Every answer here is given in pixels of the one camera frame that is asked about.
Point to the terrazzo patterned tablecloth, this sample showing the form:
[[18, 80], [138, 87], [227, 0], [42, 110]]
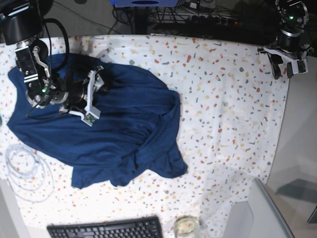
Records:
[[231, 116]]

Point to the black keyboard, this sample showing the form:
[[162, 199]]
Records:
[[148, 227]]

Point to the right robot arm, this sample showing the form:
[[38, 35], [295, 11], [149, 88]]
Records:
[[22, 22]]

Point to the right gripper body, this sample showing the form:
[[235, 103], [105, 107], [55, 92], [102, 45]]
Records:
[[80, 95]]

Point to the black power strip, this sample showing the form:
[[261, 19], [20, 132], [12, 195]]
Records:
[[169, 17]]

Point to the blue box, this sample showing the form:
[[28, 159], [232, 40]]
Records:
[[149, 3]]

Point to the glass jar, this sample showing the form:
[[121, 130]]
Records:
[[187, 227]]

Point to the dark blue t-shirt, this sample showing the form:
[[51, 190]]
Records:
[[136, 131]]

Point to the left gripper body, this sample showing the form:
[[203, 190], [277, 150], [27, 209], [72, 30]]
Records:
[[297, 59]]

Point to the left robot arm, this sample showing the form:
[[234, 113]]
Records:
[[287, 47]]

